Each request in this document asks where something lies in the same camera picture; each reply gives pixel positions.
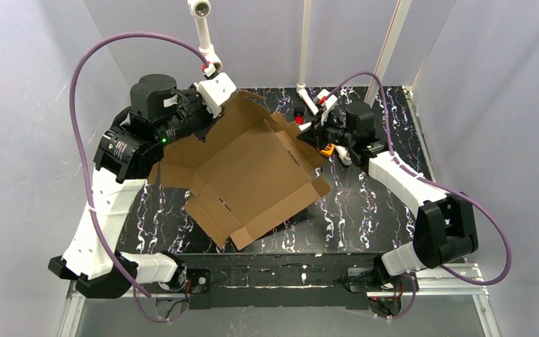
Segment brown cardboard box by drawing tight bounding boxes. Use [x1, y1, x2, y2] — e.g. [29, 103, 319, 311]
[148, 91, 331, 250]

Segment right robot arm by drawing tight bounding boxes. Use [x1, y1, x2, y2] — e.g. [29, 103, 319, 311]
[297, 103, 479, 286]

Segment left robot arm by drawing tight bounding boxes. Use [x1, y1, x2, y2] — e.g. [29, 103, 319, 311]
[48, 74, 236, 299]

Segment yellow tape measure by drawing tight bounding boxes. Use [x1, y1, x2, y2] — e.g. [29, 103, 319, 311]
[319, 144, 335, 157]

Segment red black knob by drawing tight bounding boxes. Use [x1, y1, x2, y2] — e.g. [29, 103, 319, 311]
[293, 106, 307, 125]

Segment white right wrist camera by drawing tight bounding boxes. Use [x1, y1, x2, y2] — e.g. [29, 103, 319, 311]
[313, 89, 338, 125]

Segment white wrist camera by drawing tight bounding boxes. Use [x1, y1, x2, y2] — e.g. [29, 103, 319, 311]
[194, 63, 237, 119]
[313, 89, 338, 125]

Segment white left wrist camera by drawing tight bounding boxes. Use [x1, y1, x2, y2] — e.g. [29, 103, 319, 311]
[194, 63, 237, 119]

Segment white PVC pipe frame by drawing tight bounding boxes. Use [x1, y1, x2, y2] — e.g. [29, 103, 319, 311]
[187, 1, 412, 115]

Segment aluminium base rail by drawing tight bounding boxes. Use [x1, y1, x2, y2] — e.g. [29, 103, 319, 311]
[58, 263, 500, 337]

